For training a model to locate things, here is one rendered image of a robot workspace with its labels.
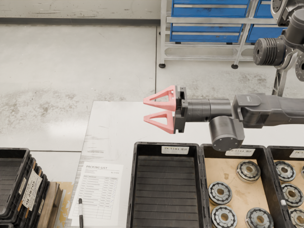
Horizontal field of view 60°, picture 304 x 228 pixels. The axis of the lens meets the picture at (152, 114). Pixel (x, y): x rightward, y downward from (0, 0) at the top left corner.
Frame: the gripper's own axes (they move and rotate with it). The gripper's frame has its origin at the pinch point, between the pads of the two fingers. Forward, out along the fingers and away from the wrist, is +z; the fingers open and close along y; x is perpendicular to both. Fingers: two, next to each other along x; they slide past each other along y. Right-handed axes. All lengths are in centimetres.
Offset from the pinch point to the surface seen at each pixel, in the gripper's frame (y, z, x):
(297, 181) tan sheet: 62, -68, 13
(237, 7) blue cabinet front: 70, -82, 194
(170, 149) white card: 56, -10, 25
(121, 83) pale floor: 143, 30, 167
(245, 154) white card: 57, -45, 24
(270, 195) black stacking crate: 58, -51, 4
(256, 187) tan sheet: 62, -48, 10
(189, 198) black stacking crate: 62, -18, 5
